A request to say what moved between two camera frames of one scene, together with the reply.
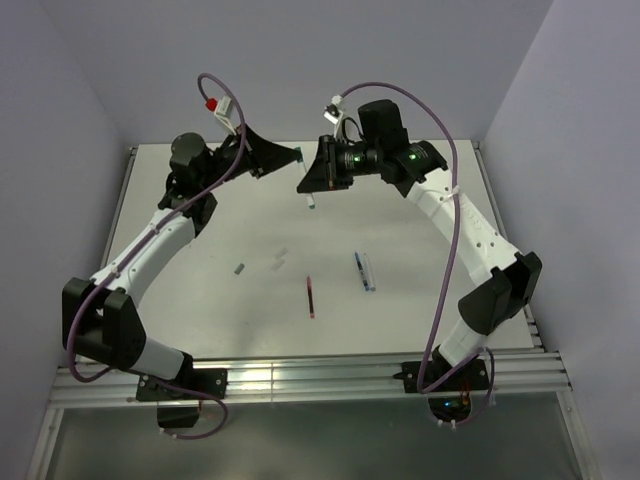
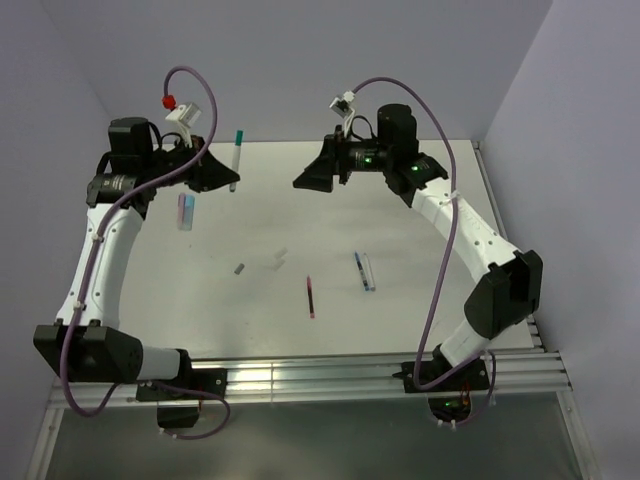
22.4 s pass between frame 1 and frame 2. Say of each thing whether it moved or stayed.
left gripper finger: moved
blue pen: stayed
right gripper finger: stayed
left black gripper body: moved
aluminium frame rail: stayed
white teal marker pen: moved
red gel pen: stayed
